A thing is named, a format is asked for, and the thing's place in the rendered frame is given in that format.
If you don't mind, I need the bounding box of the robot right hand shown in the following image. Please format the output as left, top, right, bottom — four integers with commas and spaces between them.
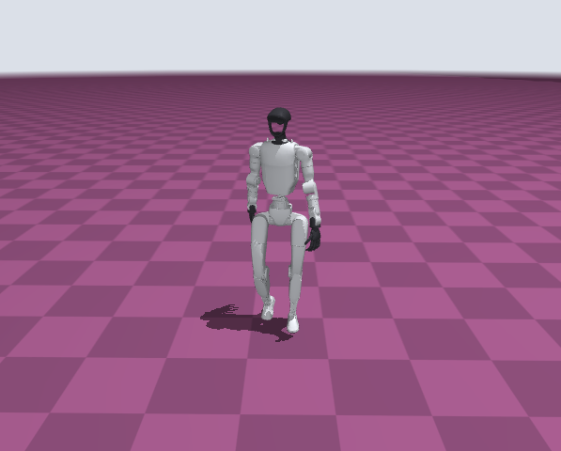
247, 205, 257, 224

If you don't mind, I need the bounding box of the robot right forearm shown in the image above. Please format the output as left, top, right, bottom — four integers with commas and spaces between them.
246, 183, 258, 209

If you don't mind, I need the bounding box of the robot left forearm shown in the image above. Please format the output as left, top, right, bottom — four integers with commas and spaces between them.
306, 181, 321, 226

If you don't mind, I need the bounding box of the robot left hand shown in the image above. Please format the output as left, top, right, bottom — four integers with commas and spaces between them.
304, 217, 320, 252

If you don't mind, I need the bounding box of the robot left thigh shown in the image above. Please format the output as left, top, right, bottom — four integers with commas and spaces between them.
288, 212, 308, 278

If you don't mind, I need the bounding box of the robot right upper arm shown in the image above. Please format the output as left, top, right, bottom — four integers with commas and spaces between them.
246, 142, 263, 186

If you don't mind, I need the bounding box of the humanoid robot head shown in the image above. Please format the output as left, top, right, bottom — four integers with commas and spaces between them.
267, 107, 291, 145

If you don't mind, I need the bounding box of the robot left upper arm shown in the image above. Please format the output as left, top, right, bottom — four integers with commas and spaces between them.
294, 146, 314, 194

